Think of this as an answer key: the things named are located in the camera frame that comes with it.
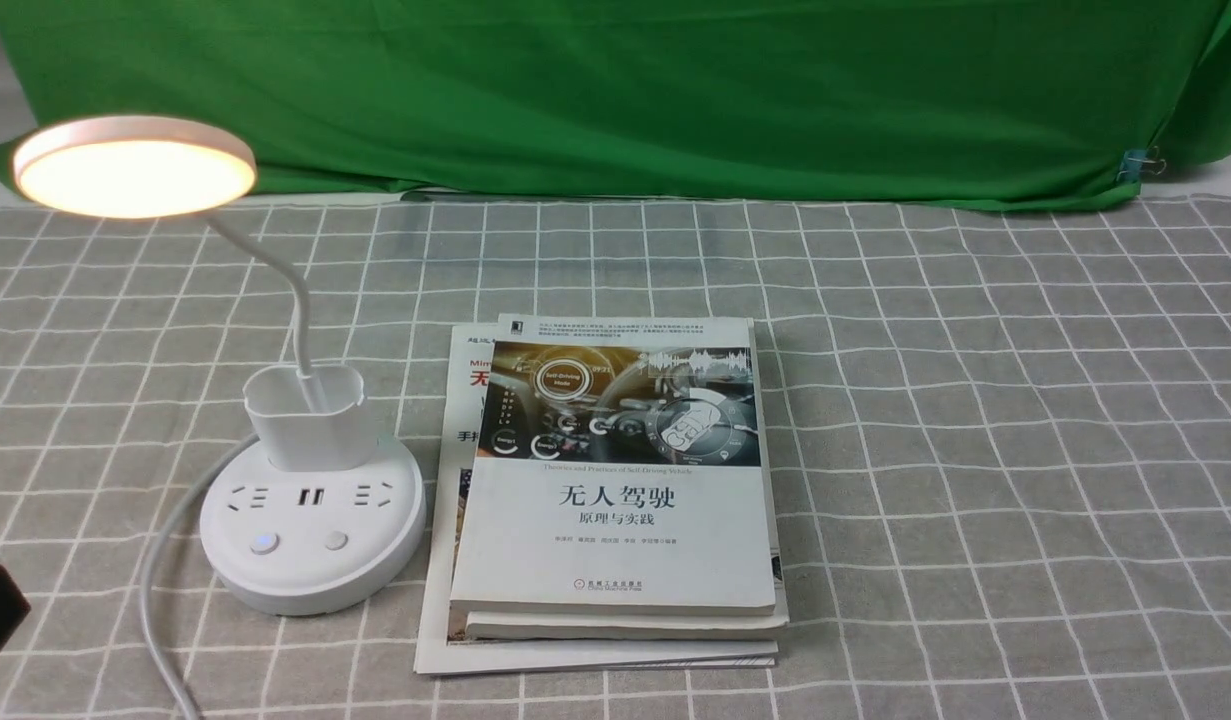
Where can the white desk lamp with sockets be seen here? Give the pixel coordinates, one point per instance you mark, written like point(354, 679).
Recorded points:
point(322, 509)

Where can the large thin bottom book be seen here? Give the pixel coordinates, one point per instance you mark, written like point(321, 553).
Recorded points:
point(438, 653)

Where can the middle book under textbook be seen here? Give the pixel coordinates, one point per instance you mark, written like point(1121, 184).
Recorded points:
point(625, 627)

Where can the white self-driving textbook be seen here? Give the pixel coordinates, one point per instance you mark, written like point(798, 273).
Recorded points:
point(615, 520)

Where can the grey checkered tablecloth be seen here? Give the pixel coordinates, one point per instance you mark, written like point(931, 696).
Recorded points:
point(1001, 449)

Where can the green backdrop cloth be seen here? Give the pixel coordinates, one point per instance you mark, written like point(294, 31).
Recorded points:
point(984, 105)

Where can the blue binder clip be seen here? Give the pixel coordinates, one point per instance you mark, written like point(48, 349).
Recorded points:
point(1138, 165)

